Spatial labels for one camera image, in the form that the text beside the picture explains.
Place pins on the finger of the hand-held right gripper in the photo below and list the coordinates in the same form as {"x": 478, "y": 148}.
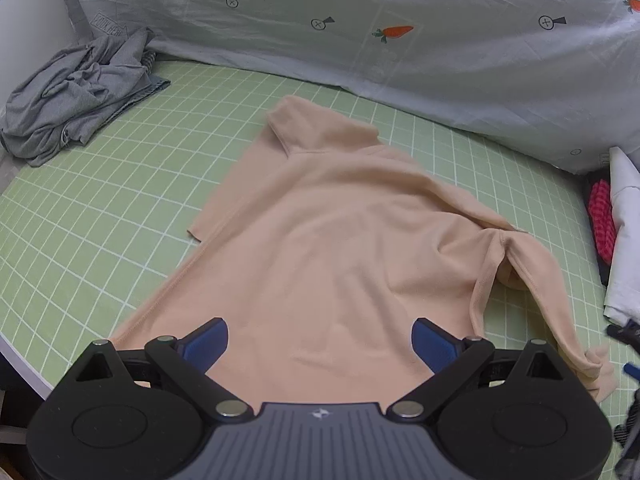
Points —
{"x": 631, "y": 370}
{"x": 625, "y": 331}

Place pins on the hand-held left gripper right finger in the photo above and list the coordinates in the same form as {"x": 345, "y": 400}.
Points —
{"x": 434, "y": 345}

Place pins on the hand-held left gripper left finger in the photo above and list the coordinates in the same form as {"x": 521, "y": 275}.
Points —
{"x": 206, "y": 345}

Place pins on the beige long-sleeve shirt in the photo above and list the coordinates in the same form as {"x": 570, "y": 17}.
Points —
{"x": 340, "y": 240}

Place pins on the white cloth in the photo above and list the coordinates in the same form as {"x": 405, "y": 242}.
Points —
{"x": 625, "y": 220}

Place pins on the red checkered cloth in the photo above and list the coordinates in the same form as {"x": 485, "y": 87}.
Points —
{"x": 602, "y": 220}

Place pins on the blue-grey ribbed garment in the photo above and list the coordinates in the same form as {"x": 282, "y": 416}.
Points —
{"x": 156, "y": 80}

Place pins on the grey sweatshirt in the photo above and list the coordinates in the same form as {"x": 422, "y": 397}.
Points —
{"x": 65, "y": 100}

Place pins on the grey carrot-print sheet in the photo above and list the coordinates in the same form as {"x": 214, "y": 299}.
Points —
{"x": 450, "y": 60}

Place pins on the white panel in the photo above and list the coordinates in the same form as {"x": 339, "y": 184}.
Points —
{"x": 30, "y": 35}

